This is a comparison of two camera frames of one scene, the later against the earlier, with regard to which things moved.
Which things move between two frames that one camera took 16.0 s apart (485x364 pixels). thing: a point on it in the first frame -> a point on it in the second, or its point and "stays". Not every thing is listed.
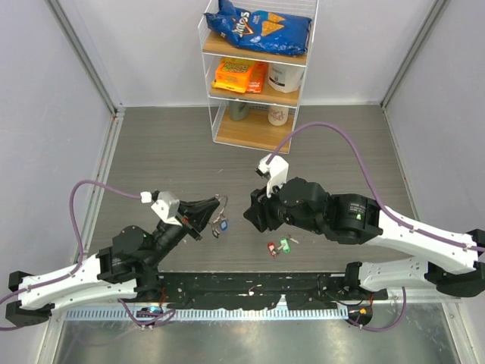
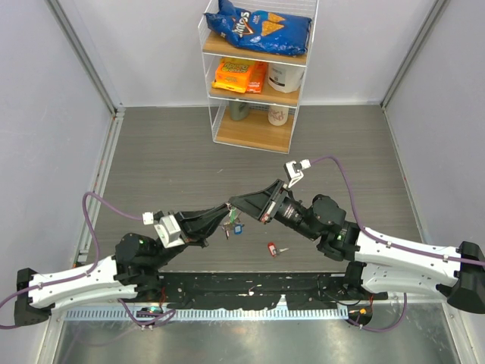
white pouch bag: x=286 y=77 stays
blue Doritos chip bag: x=270 y=33 stays
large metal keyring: x=215 y=233 -> x=227 y=226
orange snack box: x=241 y=75 stays
